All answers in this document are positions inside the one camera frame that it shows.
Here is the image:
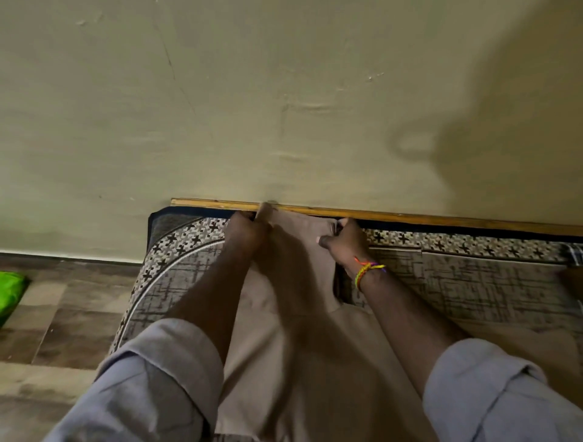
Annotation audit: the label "person's right hand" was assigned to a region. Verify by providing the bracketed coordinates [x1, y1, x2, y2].
[317, 218, 382, 275]

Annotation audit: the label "person's left hand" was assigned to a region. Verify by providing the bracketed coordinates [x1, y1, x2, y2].
[223, 212, 271, 263]

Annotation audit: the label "beige trousers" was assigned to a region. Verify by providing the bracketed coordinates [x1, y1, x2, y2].
[214, 202, 583, 442]

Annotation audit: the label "person's left forearm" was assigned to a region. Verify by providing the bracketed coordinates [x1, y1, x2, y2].
[168, 253, 267, 365]

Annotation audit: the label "person's right forearm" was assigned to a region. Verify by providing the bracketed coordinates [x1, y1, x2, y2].
[357, 270, 472, 399]

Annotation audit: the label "grey patterned mattress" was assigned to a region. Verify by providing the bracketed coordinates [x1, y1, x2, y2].
[107, 207, 583, 365]

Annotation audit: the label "person's left grey sleeve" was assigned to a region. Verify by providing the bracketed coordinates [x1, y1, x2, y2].
[43, 318, 225, 442]

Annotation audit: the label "person's grey sleeve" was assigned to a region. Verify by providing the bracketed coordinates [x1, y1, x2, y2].
[43, 318, 225, 442]
[423, 338, 583, 442]

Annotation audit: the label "person's right grey sleeve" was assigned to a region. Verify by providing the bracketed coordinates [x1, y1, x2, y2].
[423, 338, 583, 442]

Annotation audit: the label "green plastic bag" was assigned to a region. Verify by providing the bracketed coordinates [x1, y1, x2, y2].
[0, 271, 29, 326]

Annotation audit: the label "wooden bed frame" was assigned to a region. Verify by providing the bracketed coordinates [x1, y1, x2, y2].
[170, 198, 583, 237]

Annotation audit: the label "colourful thread bracelet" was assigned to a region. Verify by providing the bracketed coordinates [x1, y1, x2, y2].
[353, 257, 387, 292]

